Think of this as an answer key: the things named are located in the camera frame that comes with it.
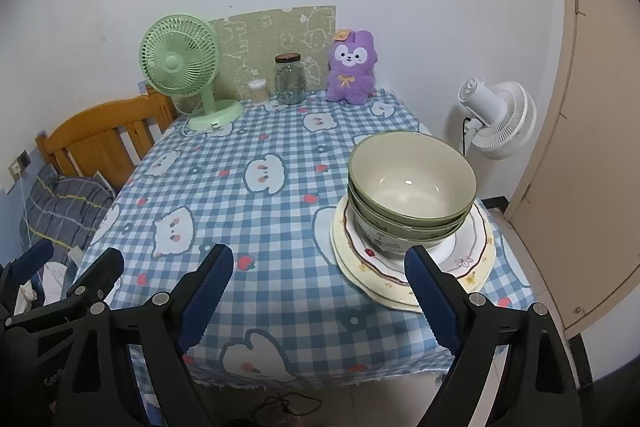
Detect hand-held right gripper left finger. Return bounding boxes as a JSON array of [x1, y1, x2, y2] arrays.
[[52, 243, 235, 427]]

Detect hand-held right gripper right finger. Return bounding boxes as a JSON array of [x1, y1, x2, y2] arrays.
[[404, 246, 586, 427]]

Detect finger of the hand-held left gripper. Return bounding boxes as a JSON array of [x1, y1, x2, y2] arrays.
[[62, 248, 125, 315], [0, 239, 55, 295]]

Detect large yellow floral plate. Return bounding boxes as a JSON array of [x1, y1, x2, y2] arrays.
[[330, 194, 498, 310]]

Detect medium yellow floral plate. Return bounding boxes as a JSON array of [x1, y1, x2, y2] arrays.
[[334, 197, 493, 303]]

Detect cream floral ceramic bowl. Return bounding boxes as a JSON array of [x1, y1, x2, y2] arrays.
[[347, 187, 473, 240], [352, 207, 466, 258], [348, 130, 477, 228]]

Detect white plate red pattern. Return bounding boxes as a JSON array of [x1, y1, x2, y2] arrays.
[[345, 202, 490, 285]]

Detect white shirt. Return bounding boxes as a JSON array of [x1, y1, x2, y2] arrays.
[[42, 261, 68, 303]]

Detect white crumpled cloth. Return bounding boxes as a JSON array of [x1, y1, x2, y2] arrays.
[[14, 284, 41, 315]]

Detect grey plaid pillow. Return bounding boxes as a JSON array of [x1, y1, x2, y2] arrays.
[[22, 167, 117, 248]]

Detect blue checkered tablecloth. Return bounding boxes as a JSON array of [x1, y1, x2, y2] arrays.
[[80, 88, 533, 393]]

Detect wooden bed headboard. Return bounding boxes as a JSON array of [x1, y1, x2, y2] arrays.
[[35, 86, 178, 192]]

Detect white standing fan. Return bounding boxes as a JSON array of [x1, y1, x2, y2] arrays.
[[445, 77, 537, 160]]

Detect beige wooden door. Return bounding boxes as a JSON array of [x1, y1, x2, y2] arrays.
[[502, 0, 640, 338]]

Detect green desk fan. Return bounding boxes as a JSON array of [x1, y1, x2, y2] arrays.
[[139, 13, 245, 132]]

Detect purple plush toy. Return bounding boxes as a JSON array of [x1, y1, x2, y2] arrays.
[[326, 28, 377, 105]]

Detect glass jar dark lid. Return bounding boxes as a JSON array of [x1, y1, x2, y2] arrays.
[[273, 53, 307, 105]]

